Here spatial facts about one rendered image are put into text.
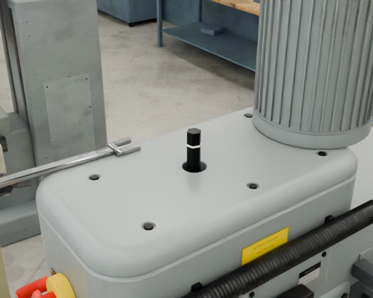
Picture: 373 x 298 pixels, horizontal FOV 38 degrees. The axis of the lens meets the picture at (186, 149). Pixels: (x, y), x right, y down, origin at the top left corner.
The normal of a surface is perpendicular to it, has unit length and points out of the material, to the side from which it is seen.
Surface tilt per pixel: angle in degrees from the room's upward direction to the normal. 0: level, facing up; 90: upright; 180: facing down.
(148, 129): 0
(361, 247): 90
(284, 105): 90
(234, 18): 90
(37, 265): 0
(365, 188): 13
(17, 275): 0
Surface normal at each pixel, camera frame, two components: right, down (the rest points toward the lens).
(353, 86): 0.37, 0.44
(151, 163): 0.00, -0.88
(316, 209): 0.59, 0.39
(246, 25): -0.81, 0.29
